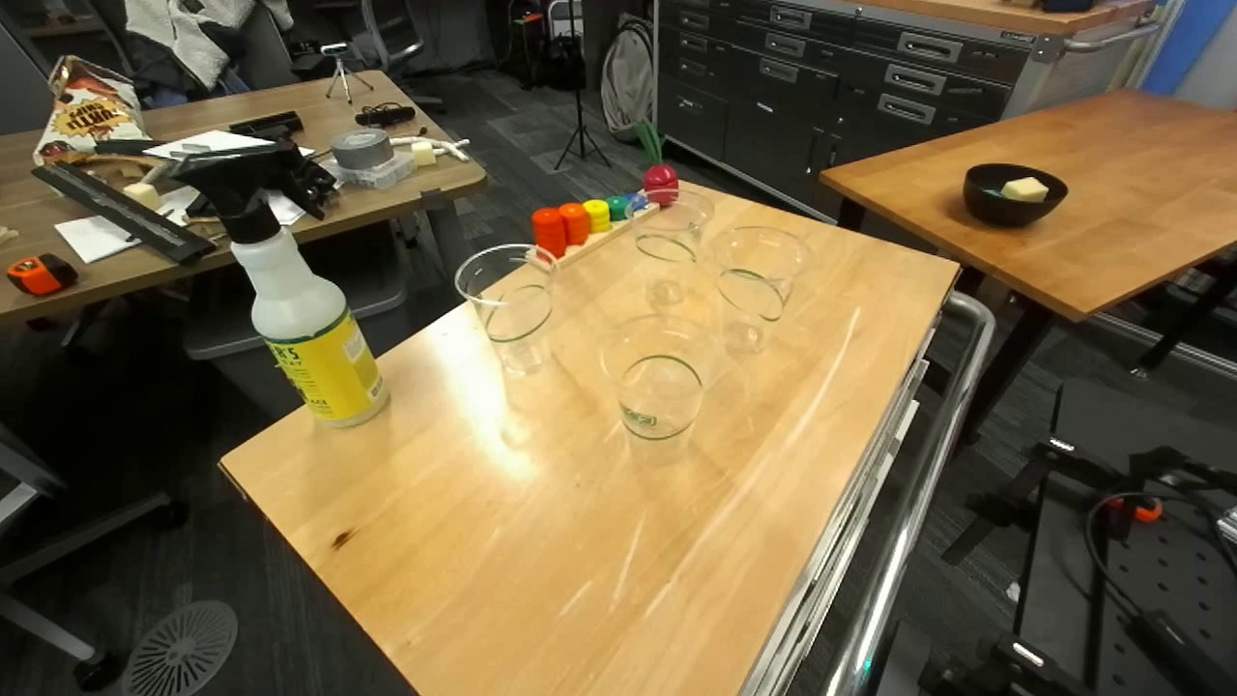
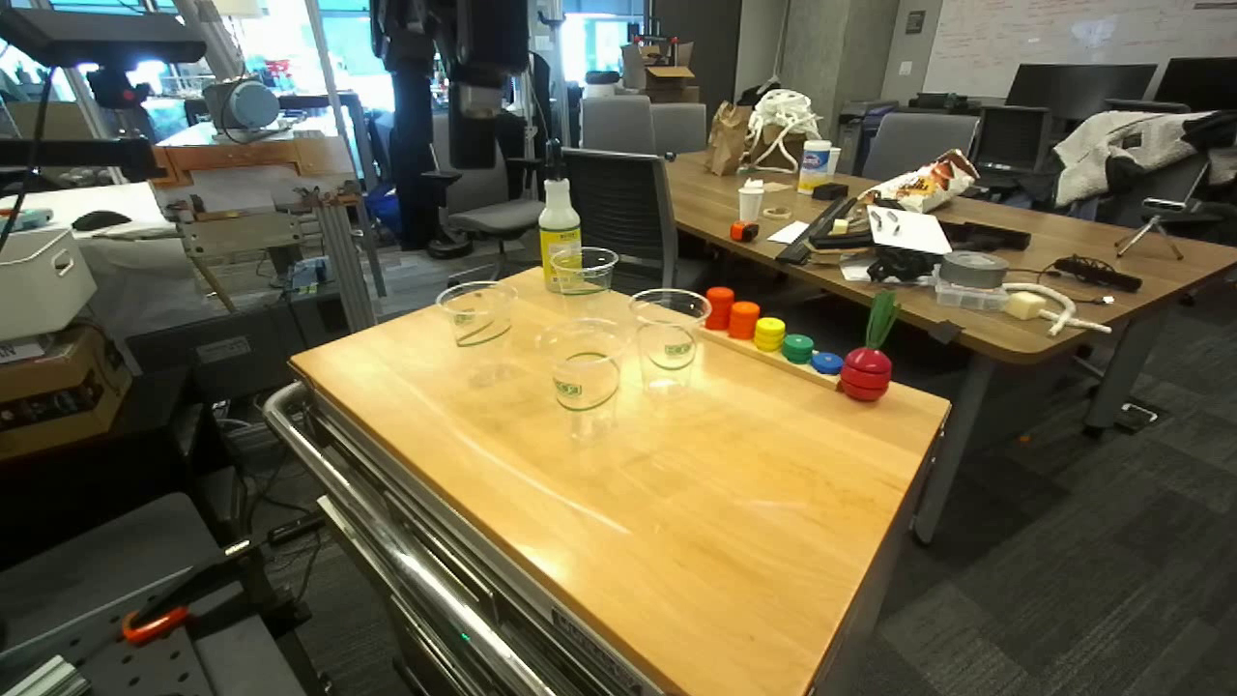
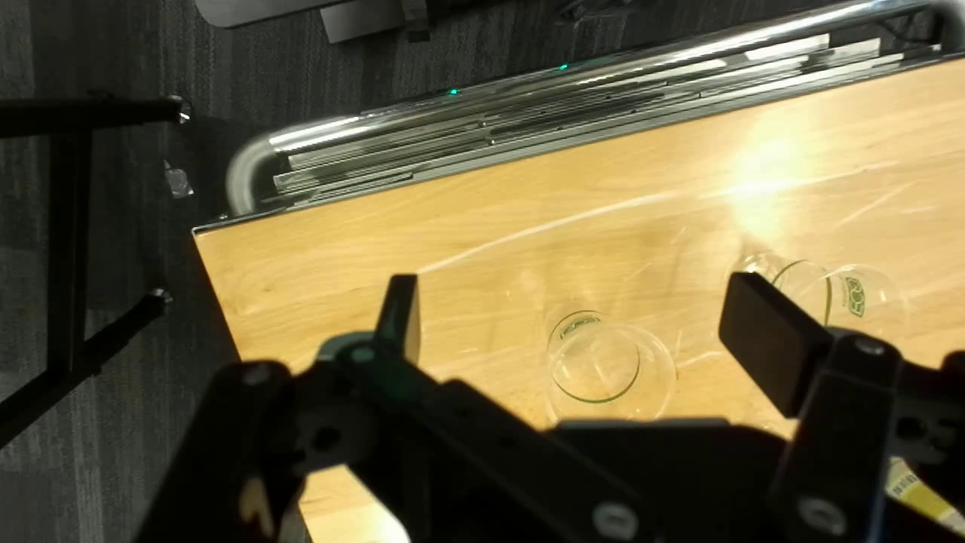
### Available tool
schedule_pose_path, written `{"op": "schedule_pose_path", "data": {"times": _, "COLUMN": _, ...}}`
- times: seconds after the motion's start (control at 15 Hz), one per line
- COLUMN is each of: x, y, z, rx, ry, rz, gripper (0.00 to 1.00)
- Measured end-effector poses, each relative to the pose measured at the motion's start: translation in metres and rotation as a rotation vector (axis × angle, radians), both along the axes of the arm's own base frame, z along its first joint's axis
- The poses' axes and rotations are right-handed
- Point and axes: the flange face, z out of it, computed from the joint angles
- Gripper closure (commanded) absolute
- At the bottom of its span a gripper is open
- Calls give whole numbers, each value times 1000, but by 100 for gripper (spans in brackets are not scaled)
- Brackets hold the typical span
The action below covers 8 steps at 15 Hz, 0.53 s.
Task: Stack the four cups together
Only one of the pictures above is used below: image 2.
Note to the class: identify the orange toy cylinder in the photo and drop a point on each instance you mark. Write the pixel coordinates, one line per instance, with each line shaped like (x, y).
(742, 322)

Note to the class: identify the white net bag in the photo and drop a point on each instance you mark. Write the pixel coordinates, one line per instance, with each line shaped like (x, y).
(782, 127)

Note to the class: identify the white container blue label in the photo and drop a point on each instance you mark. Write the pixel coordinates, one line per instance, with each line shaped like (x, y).
(816, 165)

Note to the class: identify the green toy cylinder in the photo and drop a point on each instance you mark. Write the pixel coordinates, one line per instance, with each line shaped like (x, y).
(798, 348)

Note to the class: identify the brown paper bag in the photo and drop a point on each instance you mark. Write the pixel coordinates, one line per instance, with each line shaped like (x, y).
(730, 141)

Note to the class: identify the dark grey office chair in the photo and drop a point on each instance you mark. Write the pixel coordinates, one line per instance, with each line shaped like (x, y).
(625, 200)

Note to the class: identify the blue toy cylinder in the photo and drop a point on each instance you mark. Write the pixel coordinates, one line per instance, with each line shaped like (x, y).
(827, 360)

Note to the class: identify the wooden toy base strip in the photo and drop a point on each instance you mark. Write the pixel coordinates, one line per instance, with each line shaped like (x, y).
(748, 347)

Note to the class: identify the wide black monitor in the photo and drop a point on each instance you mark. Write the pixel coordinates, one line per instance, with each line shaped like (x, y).
(1080, 88)
(1201, 83)

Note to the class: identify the black remote control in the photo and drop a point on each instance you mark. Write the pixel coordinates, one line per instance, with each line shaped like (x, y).
(1094, 271)

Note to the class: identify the white plastic box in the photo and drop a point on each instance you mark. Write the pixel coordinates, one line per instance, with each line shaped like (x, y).
(41, 275)

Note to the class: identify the light grey office chair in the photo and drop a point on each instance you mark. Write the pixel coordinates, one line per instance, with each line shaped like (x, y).
(495, 218)

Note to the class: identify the white paper sheet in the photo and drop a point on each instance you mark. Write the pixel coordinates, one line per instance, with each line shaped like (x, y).
(910, 235)

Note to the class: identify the large wooden office desk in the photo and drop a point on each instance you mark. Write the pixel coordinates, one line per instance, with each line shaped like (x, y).
(1160, 255)

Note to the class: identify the white jacket on chair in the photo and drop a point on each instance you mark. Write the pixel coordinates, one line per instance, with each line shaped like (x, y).
(1115, 147)

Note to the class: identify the flat black device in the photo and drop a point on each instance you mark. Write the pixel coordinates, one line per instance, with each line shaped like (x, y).
(986, 239)

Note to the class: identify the grey office chair back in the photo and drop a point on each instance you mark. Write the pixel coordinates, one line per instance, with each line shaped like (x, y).
(919, 141)

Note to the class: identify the grey round device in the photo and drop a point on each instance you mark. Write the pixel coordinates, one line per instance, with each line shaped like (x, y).
(241, 107)

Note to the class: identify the red radish toy green leaves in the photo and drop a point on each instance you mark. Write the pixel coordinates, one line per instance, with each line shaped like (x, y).
(866, 374)

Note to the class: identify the spray bottle with yellow liquid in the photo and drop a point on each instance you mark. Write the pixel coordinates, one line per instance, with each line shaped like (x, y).
(559, 224)

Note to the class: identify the black overhead shelf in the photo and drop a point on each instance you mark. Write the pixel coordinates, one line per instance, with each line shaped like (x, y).
(90, 31)

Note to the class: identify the white card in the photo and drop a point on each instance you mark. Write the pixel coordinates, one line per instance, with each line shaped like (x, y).
(791, 235)

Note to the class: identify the black computer mouse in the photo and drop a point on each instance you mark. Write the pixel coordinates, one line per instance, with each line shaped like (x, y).
(103, 222)

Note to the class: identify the person in dark clothes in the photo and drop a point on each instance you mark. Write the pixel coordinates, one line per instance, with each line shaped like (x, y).
(410, 128)

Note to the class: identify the chips bag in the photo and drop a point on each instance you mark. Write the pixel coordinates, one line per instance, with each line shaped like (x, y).
(928, 181)

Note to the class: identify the yellow toy cylinder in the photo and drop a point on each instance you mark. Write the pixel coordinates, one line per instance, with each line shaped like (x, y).
(772, 333)

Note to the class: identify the small orange object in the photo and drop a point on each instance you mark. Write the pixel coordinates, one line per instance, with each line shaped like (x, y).
(740, 235)

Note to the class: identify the small black monitor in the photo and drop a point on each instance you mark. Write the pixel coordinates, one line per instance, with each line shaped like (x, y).
(1010, 137)

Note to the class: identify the clear plastic cup green logo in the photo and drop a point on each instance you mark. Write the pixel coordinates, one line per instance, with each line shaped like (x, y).
(670, 338)
(592, 270)
(584, 374)
(472, 316)

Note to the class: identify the red toy cylinder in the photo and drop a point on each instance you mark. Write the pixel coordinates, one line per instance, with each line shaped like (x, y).
(721, 312)

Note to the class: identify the small white bottle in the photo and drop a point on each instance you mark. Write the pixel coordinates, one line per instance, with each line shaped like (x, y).
(753, 203)

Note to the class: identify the black perforated metal plate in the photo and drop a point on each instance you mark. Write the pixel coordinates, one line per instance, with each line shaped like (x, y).
(78, 580)

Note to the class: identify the small cardboard box with items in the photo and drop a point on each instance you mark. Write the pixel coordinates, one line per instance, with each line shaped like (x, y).
(670, 83)

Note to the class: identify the black keyboard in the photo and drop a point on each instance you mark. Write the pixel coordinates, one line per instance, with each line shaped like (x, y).
(816, 228)

